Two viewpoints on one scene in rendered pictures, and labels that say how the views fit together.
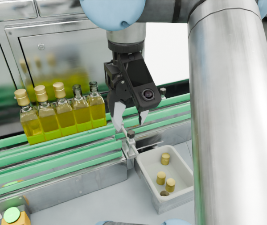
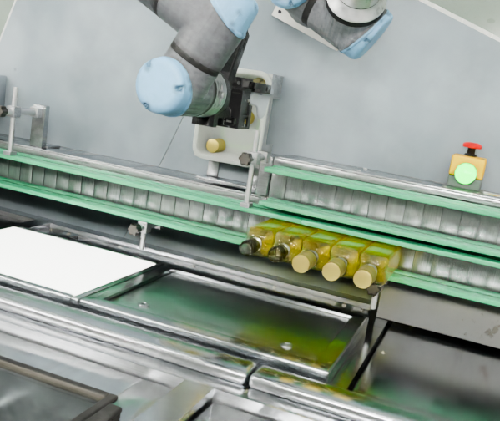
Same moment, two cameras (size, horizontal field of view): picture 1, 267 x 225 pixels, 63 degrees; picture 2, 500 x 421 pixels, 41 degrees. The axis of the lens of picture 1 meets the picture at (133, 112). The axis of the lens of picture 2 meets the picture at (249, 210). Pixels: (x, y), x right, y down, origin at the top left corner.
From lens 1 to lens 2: 0.92 m
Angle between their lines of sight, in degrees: 37
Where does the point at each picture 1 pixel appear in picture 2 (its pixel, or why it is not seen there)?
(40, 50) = (291, 345)
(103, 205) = (344, 135)
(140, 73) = not seen: hidden behind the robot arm
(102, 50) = (187, 308)
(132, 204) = (305, 112)
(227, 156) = not seen: outside the picture
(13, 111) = (400, 346)
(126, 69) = (230, 63)
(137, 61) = not seen: hidden behind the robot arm
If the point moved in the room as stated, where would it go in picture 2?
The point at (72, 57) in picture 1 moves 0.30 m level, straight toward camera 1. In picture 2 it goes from (246, 322) to (289, 166)
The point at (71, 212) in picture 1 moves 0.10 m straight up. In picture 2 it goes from (392, 151) to (385, 153)
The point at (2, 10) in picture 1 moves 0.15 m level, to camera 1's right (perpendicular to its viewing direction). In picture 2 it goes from (312, 386) to (234, 327)
